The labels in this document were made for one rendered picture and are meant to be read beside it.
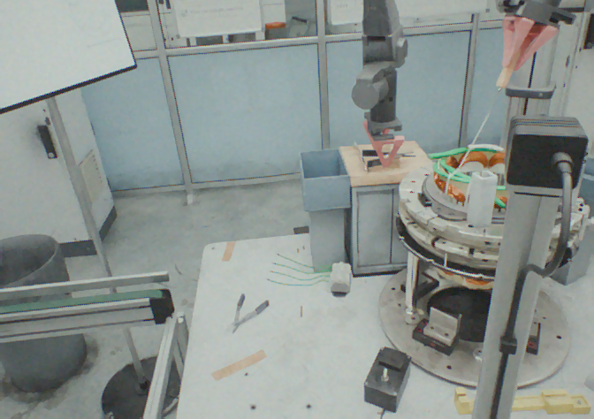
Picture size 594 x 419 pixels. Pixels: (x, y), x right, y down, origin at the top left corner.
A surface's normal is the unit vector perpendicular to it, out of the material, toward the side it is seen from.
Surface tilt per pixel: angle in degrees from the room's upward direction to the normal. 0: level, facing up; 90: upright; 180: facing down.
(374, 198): 90
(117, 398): 0
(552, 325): 0
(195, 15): 90
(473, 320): 0
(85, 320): 90
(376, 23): 105
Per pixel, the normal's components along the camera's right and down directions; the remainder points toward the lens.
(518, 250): -0.33, 0.46
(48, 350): 0.65, 0.36
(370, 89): -0.52, 0.46
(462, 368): -0.07, -0.88
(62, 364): 0.80, 0.28
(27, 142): 0.09, 0.46
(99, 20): 0.91, 0.01
